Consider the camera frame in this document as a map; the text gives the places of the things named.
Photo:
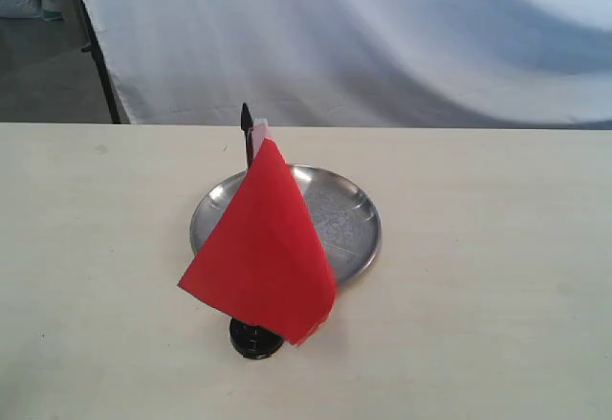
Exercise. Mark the red flag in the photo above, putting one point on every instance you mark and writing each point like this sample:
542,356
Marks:
263,263

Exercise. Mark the black round flag base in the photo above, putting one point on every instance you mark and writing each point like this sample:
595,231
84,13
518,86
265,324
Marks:
253,342

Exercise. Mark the round silver metal plate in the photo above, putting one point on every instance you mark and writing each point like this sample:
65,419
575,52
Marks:
347,221

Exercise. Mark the white backdrop cloth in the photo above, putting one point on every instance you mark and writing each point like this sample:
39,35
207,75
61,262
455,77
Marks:
430,63

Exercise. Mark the black backdrop stand pole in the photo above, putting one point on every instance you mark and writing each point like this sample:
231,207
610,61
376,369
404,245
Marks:
93,49

